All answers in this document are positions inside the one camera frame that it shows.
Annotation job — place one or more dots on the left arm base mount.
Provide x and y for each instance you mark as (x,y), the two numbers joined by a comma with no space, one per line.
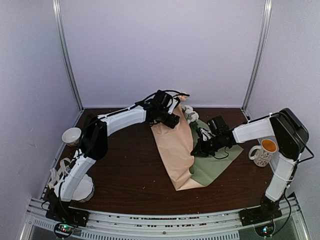
(67,219)

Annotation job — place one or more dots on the peach fake flower stem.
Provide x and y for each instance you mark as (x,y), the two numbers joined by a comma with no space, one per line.
(183,97)

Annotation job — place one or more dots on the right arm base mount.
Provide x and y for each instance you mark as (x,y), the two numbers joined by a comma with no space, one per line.
(262,217)

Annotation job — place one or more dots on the left aluminium frame post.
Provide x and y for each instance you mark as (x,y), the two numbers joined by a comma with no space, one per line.
(65,53)

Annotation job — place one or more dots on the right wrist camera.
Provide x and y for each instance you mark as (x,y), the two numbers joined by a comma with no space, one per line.
(204,134)

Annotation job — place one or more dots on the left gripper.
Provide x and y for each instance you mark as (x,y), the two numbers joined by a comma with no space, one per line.
(172,123)

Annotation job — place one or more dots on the green wrapping paper sheet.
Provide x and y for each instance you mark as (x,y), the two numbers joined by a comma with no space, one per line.
(206,169)

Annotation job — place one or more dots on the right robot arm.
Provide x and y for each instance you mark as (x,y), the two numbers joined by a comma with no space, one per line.
(281,132)

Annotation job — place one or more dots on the aluminium corner frame post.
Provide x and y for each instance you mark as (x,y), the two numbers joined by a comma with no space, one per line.
(264,30)

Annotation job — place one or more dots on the white ribbon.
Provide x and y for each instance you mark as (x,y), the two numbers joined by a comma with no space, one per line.
(56,175)

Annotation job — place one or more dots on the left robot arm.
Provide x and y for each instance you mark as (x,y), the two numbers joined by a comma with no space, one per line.
(71,182)

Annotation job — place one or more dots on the white scalloped dish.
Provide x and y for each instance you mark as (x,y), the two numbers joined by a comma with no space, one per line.
(85,190)

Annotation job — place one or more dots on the small white bowl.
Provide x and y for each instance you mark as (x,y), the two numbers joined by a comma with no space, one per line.
(71,136)

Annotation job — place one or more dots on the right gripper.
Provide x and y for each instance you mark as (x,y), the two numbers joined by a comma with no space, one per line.
(200,149)

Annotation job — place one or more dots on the front aluminium rail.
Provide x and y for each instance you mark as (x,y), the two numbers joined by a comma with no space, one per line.
(223,225)

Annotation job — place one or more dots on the white patterned mug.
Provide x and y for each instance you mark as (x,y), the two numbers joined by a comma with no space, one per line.
(263,153)

